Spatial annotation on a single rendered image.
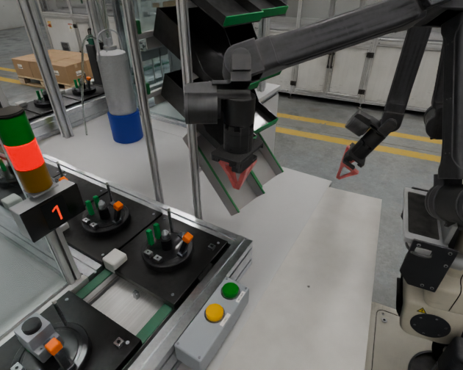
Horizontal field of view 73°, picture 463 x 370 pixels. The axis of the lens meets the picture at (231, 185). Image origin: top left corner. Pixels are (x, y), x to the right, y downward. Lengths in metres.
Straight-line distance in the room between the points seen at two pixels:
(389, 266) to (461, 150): 1.71
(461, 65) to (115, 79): 1.32
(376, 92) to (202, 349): 4.34
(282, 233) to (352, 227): 0.25
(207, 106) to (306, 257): 0.65
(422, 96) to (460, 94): 4.06
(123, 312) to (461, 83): 0.87
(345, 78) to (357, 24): 4.08
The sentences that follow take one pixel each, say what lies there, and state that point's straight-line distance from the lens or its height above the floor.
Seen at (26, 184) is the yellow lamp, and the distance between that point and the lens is 0.70.
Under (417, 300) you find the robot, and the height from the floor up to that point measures 0.80.
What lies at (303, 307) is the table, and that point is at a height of 0.86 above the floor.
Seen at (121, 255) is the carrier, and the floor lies 0.99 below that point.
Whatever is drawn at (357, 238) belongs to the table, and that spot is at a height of 0.86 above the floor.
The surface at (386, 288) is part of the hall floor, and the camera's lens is 2.23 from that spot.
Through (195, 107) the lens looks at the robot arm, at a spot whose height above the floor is 1.42.
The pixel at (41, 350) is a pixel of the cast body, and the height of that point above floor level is 1.05.
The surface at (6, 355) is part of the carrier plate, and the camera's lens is 0.85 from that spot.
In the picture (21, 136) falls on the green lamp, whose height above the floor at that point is 1.38.
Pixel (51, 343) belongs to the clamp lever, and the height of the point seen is 1.08.
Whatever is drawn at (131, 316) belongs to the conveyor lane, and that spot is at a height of 0.92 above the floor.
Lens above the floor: 1.61
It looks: 35 degrees down
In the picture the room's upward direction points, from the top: straight up
